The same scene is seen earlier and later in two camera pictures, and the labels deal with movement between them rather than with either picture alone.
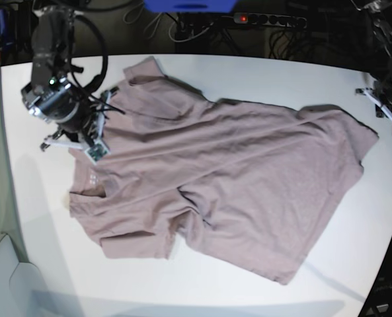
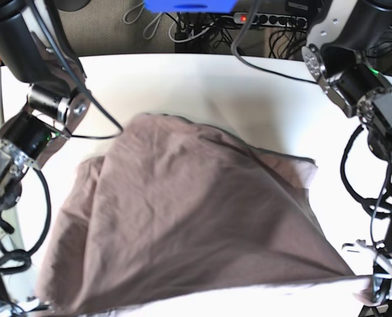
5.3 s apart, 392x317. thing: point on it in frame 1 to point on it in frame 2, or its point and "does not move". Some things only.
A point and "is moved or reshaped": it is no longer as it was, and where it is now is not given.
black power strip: (270, 20) does not move
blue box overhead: (190, 6) does not move
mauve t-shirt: (252, 185) is moved or reshaped
